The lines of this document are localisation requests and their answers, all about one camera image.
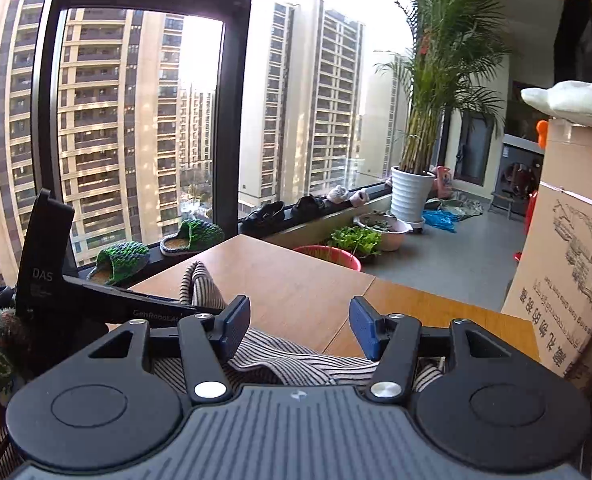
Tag grey-green cloth pile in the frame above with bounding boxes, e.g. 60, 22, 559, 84
426, 197, 484, 221

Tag blue plastic bag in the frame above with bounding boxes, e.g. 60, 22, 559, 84
422, 209, 459, 233

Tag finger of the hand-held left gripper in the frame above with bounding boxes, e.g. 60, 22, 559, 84
116, 287, 225, 317

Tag white ribbed plant pot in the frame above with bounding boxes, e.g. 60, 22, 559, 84
390, 166, 435, 223

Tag dark framed glass door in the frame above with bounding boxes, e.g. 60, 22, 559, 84
458, 110, 496, 186

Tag large cardboard box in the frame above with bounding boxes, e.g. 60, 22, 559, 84
500, 117, 592, 391

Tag red plastic basin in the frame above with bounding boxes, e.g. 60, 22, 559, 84
293, 245, 363, 272

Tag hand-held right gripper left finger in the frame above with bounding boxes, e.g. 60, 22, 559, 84
87, 296, 253, 405

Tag white plush goose toy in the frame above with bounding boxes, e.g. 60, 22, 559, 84
520, 80, 592, 176

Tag pink patterned bag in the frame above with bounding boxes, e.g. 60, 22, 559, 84
433, 165, 454, 200

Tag tall green palm plant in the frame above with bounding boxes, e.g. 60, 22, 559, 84
376, 0, 514, 176

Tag black shoe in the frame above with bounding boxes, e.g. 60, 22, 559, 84
240, 201, 287, 236
290, 195, 327, 221

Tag grey striped shirt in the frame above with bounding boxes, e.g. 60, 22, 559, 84
151, 260, 446, 398

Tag leafy green seedlings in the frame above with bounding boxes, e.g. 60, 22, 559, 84
330, 226, 383, 261

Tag pale basin with seedlings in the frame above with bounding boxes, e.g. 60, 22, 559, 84
353, 212, 411, 252

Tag black window frame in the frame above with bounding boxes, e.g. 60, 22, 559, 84
0, 0, 394, 281

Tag green knitted slipper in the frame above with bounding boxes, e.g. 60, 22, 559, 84
87, 241, 151, 286
160, 219, 225, 257

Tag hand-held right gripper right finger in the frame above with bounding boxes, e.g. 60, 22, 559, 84
350, 296, 551, 405

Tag red plastic stool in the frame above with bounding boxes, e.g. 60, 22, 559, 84
513, 192, 540, 263

